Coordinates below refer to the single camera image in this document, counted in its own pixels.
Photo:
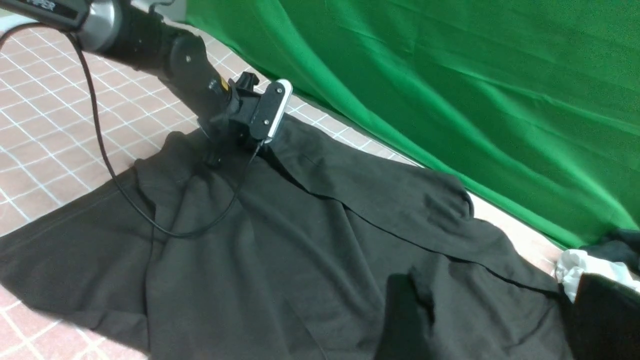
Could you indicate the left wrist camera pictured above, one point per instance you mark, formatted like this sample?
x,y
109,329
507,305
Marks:
x,y
269,111

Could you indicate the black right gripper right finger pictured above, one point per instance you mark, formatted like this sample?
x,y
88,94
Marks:
x,y
604,320

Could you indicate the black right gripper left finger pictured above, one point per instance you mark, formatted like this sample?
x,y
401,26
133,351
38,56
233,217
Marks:
x,y
408,321

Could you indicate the dark gray long-sleeve shirt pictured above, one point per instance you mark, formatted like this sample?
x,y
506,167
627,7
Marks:
x,y
297,270

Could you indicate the dark gray crumpled garment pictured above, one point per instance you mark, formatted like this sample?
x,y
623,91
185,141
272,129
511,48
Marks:
x,y
619,245

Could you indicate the white crumpled garment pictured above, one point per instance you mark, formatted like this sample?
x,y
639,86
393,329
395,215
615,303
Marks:
x,y
572,264

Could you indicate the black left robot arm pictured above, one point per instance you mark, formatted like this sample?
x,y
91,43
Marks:
x,y
116,30

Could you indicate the green backdrop cloth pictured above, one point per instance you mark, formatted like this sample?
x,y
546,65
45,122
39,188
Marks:
x,y
534,104

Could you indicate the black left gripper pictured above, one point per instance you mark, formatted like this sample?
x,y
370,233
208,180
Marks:
x,y
230,130

